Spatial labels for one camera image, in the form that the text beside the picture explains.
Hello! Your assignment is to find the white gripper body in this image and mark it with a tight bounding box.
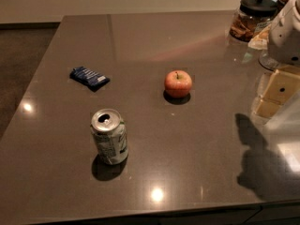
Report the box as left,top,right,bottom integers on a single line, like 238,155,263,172
268,0,300,66

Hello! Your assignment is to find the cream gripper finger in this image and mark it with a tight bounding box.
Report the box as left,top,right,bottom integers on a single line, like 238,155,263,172
255,68,300,118

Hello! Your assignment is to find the red yellow apple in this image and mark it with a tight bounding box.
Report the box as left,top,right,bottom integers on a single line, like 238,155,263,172
164,70,192,98

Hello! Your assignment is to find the green white 7up can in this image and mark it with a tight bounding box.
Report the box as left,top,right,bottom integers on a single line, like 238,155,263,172
90,109,128,165

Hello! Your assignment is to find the snack packet by jar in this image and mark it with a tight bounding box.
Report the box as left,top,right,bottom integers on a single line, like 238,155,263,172
248,25,271,50

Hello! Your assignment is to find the glass jar with black lid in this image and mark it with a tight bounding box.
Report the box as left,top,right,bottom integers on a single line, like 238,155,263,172
230,0,278,42

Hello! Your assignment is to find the blue snack bag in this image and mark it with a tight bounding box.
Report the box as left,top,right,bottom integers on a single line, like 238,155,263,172
69,67,110,91

